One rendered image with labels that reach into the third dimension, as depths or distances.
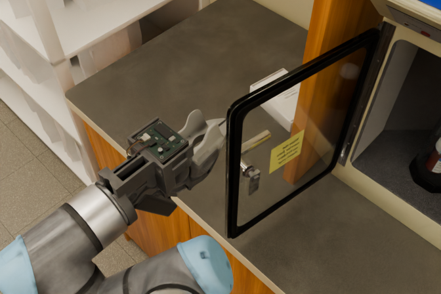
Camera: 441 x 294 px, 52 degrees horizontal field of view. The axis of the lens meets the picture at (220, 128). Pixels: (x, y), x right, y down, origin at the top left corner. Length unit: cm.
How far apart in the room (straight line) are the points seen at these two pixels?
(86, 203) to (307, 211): 60
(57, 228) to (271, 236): 56
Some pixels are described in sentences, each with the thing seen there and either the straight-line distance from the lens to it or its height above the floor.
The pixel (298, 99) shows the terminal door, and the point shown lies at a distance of 72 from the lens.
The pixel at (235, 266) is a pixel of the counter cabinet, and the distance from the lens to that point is 116.
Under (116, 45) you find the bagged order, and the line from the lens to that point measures 172.
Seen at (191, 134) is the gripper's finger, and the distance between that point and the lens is 66.
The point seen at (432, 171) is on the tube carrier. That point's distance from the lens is 102.
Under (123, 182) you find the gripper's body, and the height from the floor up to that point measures 138.
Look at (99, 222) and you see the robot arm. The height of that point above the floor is 136.
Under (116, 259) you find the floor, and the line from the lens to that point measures 205.
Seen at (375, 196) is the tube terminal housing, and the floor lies 97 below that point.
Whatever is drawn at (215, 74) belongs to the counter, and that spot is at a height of 94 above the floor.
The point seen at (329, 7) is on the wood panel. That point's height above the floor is 143.
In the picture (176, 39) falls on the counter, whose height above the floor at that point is 94.
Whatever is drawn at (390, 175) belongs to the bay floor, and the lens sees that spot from 105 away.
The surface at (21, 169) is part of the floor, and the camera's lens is 243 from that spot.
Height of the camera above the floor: 184
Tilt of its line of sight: 50 degrees down
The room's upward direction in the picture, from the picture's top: straight up
